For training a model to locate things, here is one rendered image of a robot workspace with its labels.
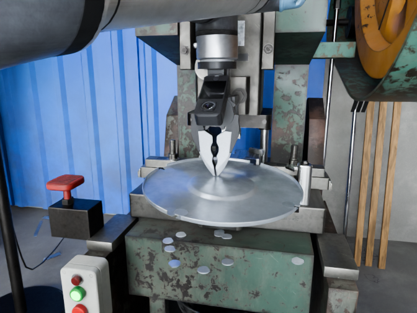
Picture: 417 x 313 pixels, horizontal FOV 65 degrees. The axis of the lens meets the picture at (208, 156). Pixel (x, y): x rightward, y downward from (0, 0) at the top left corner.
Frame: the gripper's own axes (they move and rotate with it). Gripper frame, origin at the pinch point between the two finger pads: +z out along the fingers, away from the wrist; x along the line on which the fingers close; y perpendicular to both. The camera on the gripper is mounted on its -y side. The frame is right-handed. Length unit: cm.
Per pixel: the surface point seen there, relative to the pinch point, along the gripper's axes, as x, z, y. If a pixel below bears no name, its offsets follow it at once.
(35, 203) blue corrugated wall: 160, 74, 136
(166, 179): 9.0, 1.5, -2.5
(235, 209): -5.3, 2.9, -11.1
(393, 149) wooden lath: -68, 20, 113
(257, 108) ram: -6.9, -10.3, 15.4
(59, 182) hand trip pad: 32.9, 3.9, -1.7
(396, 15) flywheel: -37, -30, 27
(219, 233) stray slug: -0.1, 15.6, 4.6
